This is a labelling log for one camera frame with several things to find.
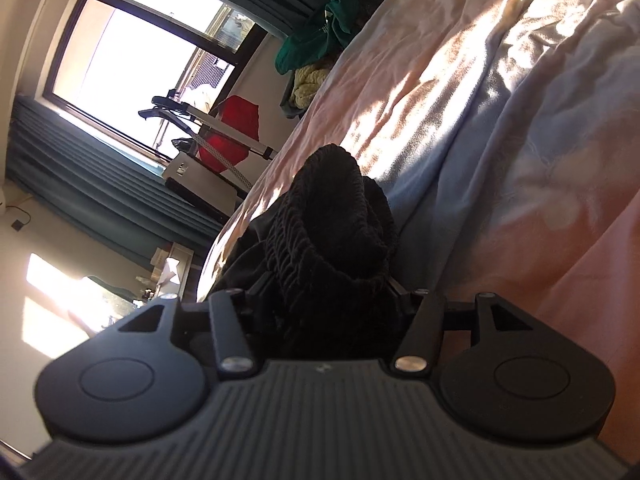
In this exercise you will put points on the bed with pink sheet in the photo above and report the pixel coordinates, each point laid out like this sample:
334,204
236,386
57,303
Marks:
400,60

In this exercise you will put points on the black framed window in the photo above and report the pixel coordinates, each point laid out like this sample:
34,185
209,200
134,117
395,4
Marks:
125,55

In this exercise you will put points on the pale yellow knit cloth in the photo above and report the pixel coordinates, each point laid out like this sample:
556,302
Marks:
310,82

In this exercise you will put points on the red cloth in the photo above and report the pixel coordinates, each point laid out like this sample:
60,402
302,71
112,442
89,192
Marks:
240,115

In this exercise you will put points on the black wall plug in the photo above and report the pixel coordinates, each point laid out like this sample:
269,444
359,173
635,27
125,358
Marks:
18,223

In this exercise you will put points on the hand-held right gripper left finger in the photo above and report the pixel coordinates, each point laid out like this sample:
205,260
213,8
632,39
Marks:
228,321

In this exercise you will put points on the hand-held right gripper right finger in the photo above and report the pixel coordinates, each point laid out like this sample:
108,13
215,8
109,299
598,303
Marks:
426,321

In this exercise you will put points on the light blue blanket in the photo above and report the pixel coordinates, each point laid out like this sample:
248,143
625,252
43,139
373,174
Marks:
475,185

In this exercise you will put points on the black pants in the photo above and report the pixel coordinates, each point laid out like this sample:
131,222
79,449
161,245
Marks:
330,220

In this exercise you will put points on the green garment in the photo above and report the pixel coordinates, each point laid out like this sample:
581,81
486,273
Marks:
320,30

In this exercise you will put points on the cluttered bedside table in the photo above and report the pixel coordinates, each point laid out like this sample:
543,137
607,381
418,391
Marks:
170,270

